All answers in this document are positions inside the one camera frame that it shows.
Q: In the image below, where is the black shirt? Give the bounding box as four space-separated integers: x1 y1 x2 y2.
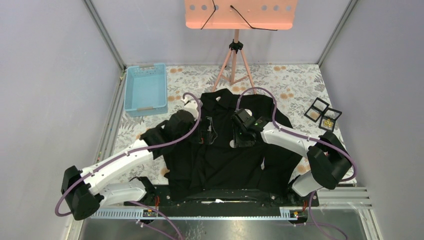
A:
164 88 302 196

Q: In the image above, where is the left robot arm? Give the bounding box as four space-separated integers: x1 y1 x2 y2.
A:
55 109 202 221

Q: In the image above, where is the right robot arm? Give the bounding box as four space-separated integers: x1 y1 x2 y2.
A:
231 108 352 206

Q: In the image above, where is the black brooch display tray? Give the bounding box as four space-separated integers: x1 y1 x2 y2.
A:
303 97 343 132

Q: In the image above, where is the floral table mat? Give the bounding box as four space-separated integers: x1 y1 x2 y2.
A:
110 63 358 186

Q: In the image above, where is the light blue plastic basket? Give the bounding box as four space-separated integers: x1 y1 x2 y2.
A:
123 63 168 118

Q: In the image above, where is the pink music stand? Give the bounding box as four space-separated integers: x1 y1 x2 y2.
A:
184 0 298 91

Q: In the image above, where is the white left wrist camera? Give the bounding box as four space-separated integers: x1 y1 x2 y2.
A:
182 97 199 120

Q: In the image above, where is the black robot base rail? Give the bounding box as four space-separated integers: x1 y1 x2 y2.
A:
139 185 320 219

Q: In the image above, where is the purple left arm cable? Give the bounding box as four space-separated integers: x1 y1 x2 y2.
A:
54 93 203 218

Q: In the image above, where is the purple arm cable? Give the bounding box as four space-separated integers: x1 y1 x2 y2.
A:
54 93 203 218
235 86 358 240

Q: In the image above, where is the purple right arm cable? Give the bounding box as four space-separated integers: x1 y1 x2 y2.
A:
235 86 358 240

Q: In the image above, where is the aluminium frame rail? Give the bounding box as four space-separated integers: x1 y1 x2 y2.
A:
82 0 126 71

